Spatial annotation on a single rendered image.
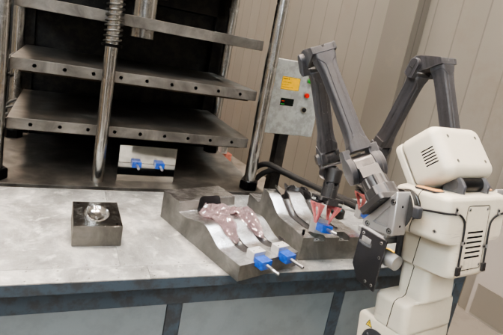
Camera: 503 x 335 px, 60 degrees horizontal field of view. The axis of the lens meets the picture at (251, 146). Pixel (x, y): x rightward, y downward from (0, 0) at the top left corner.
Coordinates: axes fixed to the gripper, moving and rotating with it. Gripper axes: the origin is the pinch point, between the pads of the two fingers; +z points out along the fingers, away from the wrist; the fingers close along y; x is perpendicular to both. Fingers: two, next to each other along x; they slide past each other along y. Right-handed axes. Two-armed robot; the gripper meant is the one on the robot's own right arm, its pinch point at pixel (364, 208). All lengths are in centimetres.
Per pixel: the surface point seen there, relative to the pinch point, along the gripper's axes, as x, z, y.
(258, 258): 23, 8, 57
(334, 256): 13.8, 13.7, 20.9
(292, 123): -73, -19, 0
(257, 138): -60, -12, 25
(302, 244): 13.8, 8.9, 35.6
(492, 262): -40, 53, -151
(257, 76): -378, -24, -110
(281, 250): 19, 8, 47
